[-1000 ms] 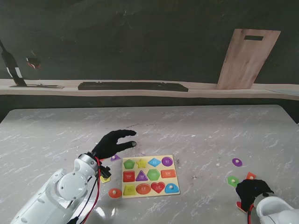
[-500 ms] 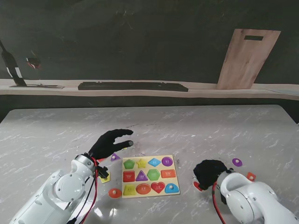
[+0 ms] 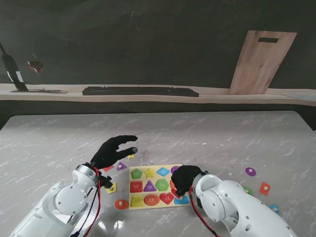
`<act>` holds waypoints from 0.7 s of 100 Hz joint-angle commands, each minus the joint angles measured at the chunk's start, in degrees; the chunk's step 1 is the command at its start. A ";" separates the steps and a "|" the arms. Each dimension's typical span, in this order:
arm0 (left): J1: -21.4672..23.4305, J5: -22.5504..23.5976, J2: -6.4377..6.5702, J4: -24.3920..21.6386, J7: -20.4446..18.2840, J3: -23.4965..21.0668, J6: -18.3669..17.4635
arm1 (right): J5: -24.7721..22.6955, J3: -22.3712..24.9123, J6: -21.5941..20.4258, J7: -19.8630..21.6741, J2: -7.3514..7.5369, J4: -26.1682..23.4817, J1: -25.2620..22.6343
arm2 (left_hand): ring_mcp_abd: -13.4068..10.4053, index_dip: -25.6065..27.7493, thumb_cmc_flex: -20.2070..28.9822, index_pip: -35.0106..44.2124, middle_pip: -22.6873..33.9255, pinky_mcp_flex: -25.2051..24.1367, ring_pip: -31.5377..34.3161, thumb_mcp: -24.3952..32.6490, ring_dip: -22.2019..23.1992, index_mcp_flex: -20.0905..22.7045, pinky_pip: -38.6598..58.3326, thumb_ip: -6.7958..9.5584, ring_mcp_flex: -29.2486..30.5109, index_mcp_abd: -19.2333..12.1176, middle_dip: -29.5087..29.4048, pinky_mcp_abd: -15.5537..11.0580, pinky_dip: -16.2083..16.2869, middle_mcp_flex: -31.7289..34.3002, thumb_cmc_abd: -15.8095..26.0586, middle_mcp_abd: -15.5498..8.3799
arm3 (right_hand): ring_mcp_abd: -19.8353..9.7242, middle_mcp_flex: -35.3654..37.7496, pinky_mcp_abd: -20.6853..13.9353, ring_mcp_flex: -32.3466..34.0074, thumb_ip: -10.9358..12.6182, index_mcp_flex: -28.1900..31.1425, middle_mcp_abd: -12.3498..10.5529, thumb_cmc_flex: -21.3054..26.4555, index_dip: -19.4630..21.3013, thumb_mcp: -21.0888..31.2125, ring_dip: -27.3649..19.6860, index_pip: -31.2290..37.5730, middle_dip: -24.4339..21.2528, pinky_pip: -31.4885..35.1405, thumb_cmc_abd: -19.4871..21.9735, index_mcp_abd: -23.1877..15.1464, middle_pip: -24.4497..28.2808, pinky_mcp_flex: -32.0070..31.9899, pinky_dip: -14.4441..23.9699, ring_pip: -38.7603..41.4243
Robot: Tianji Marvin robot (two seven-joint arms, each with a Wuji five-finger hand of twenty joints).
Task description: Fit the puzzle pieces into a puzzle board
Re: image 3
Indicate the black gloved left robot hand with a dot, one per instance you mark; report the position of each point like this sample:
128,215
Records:
106,154

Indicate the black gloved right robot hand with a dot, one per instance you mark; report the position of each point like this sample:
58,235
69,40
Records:
185,177

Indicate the blue semicircle puzzle piece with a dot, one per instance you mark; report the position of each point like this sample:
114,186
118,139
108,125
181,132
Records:
181,202

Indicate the wooden shape puzzle board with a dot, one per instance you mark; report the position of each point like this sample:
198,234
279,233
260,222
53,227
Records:
150,185

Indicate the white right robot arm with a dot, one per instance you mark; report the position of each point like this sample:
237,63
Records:
234,202

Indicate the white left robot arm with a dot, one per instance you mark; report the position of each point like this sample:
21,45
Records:
54,207

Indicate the red square puzzle piece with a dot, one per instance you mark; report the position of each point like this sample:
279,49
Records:
108,169

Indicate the purple triangle puzzle piece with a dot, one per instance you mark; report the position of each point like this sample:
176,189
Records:
121,167

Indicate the yellow star puzzle piece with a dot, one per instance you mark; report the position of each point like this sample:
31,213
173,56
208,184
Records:
130,156

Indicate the yellow trapezoid puzzle piece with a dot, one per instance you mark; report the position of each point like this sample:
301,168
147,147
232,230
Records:
112,189

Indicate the orange oval puzzle piece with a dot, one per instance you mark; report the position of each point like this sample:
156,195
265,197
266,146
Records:
121,205

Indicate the green hexagon puzzle piece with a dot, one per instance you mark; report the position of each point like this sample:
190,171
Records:
248,190

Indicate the purple circle puzzle piece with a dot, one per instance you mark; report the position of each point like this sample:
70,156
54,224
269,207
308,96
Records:
250,171

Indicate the orange rectangle puzzle piece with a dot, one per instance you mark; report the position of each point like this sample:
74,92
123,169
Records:
265,188

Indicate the blue diamond puzzle piece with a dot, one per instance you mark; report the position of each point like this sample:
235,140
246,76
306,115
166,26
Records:
275,208

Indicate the wooden cutting board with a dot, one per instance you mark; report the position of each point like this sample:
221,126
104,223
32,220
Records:
261,64

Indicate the long black tray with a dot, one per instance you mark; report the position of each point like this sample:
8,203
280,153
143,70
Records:
140,91

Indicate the light wooden shelf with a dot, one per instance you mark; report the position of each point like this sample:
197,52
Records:
49,95

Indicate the wine glass with red wine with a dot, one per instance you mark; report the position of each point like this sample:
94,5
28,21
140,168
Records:
35,66

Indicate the dark wine bottle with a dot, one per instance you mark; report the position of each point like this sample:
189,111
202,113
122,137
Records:
12,69

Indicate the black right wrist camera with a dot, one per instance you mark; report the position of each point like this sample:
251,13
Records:
196,202

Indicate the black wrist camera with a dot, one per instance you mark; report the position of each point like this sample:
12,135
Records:
105,182
196,202

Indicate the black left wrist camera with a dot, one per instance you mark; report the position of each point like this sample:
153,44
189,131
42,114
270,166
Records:
105,182

